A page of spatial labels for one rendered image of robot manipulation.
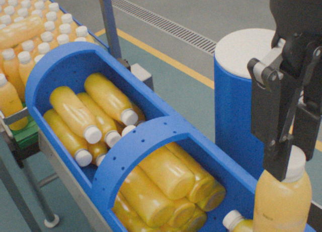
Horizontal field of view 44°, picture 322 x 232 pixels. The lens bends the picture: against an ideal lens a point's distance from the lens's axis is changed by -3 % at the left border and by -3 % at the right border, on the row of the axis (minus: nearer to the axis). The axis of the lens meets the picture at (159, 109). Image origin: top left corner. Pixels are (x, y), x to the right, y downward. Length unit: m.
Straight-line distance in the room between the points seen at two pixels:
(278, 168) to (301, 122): 0.06
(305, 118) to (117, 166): 0.44
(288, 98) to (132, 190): 0.52
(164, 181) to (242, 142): 0.69
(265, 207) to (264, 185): 0.03
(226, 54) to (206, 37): 2.01
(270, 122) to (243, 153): 1.11
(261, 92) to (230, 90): 0.96
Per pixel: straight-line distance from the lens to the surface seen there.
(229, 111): 1.39
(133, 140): 0.81
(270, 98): 0.36
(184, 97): 2.77
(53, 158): 1.33
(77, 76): 1.20
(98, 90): 1.11
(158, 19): 3.65
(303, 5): 0.33
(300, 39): 0.35
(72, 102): 1.07
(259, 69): 0.34
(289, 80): 0.39
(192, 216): 0.92
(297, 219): 0.54
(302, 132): 0.48
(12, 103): 1.36
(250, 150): 1.48
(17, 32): 1.44
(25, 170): 1.94
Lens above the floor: 1.81
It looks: 42 degrees down
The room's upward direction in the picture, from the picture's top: 8 degrees counter-clockwise
